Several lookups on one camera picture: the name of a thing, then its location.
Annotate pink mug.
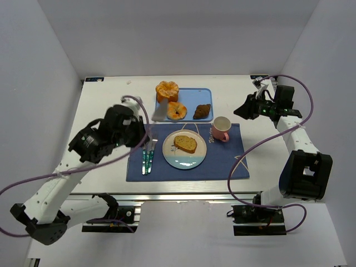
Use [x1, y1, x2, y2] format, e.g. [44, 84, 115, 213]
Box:
[212, 116, 231, 142]

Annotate spatula with wooden handle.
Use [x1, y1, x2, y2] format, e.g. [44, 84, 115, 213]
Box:
[151, 99, 168, 122]

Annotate sliced loaf bread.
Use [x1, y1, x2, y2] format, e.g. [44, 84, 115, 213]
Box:
[174, 135, 197, 154]

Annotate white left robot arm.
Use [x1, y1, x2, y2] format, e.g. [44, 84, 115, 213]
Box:
[10, 102, 145, 245]

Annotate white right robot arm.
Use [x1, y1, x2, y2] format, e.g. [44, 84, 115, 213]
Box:
[234, 86, 333, 209]

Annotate tall orange round bread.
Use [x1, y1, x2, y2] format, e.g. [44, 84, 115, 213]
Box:
[155, 81, 179, 103]

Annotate chocolate croissant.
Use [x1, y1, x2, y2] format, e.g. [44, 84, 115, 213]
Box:
[193, 104, 211, 120]

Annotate light blue tray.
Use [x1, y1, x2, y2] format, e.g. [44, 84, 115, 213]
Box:
[155, 87, 214, 122]

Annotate blue fabric placemat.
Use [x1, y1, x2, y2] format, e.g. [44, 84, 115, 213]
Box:
[126, 123, 250, 182]

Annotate white and blue plate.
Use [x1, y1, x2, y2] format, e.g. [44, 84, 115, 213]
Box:
[162, 130, 207, 170]

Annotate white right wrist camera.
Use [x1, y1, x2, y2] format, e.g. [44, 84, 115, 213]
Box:
[253, 76, 268, 99]

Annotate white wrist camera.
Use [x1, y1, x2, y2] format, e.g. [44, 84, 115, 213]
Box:
[121, 96, 142, 118]
[253, 76, 268, 99]

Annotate spoon with teal handle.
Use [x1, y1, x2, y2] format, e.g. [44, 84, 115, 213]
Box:
[142, 145, 147, 175]

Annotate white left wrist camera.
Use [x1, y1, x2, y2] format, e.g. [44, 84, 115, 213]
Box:
[121, 96, 142, 118]

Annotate knife with teal handle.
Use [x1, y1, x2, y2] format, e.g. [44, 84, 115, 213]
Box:
[145, 132, 152, 175]

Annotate fork with teal handle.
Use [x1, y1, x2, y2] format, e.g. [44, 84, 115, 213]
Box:
[148, 133, 158, 174]

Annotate aluminium frame rail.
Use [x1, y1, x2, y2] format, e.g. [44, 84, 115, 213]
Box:
[67, 192, 257, 202]

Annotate orange ring bun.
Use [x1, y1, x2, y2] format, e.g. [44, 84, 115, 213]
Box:
[167, 102, 187, 120]

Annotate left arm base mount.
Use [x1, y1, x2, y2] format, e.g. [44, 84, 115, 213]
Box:
[81, 200, 143, 234]

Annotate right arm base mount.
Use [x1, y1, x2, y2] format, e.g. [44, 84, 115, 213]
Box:
[226, 205, 286, 236]

